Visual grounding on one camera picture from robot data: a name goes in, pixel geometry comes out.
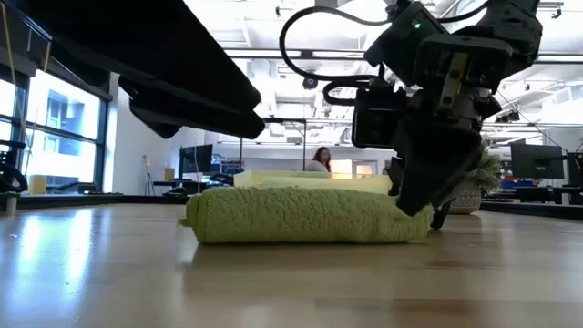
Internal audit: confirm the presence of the black gantry frame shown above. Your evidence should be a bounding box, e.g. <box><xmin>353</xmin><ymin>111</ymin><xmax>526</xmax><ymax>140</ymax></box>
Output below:
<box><xmin>238</xmin><ymin>117</ymin><xmax>309</xmax><ymax>172</ymax></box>

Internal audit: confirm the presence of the black computer monitor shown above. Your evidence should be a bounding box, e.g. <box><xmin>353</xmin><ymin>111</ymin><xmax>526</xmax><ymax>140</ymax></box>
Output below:
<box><xmin>509</xmin><ymin>142</ymin><xmax>566</xmax><ymax>180</ymax></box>
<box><xmin>178</xmin><ymin>144</ymin><xmax>214</xmax><ymax>175</ymax></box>
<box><xmin>567</xmin><ymin>152</ymin><xmax>583</xmax><ymax>188</ymax></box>

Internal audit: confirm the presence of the green artificial potted plant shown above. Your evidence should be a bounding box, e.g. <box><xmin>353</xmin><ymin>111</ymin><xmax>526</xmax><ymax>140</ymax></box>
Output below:
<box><xmin>448</xmin><ymin>145</ymin><xmax>503</xmax><ymax>216</ymax></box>

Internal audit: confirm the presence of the yellow translucent plastic basket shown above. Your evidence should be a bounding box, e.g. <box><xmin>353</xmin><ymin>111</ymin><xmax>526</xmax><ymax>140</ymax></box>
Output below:
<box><xmin>233</xmin><ymin>169</ymin><xmax>393</xmax><ymax>196</ymax></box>

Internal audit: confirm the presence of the person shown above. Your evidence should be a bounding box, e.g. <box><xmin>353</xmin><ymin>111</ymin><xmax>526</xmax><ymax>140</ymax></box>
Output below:
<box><xmin>303</xmin><ymin>146</ymin><xmax>332</xmax><ymax>174</ymax></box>

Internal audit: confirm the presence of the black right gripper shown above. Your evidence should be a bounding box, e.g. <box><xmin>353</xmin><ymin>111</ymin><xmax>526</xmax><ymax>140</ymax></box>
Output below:
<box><xmin>392</xmin><ymin>34</ymin><xmax>514</xmax><ymax>218</ymax></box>

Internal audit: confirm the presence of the black office chair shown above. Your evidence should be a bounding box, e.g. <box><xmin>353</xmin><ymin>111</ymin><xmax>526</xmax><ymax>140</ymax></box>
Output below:
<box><xmin>0</xmin><ymin>138</ymin><xmax>27</xmax><ymax>193</ymax></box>

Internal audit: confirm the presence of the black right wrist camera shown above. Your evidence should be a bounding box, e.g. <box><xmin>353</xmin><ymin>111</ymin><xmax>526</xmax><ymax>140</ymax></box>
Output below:
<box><xmin>351</xmin><ymin>86</ymin><xmax>407</xmax><ymax>149</ymax></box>

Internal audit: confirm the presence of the long fluorescent light strip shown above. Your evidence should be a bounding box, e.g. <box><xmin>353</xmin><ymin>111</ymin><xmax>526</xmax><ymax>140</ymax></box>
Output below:
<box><xmin>222</xmin><ymin>46</ymin><xmax>583</xmax><ymax>65</ymax></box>

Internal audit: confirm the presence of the yellow bin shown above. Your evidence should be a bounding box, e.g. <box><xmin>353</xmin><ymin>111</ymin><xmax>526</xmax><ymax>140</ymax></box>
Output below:
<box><xmin>27</xmin><ymin>174</ymin><xmax>48</xmax><ymax>196</ymax></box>

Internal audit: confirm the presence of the lime green microfiber towel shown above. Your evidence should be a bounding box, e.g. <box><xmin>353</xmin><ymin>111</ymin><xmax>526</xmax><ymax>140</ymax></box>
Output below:
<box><xmin>178</xmin><ymin>185</ymin><xmax>435</xmax><ymax>245</ymax></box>

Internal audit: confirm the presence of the yellow hanging cord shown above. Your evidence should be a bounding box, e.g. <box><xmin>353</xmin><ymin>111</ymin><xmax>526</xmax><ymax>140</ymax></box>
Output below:
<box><xmin>0</xmin><ymin>0</ymin><xmax>24</xmax><ymax>138</ymax></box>
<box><xmin>22</xmin><ymin>40</ymin><xmax>52</xmax><ymax>179</ymax></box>

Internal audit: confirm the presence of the large glass window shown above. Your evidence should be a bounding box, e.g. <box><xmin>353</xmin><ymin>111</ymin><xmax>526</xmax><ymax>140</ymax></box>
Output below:
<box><xmin>0</xmin><ymin>67</ymin><xmax>110</xmax><ymax>195</ymax></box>

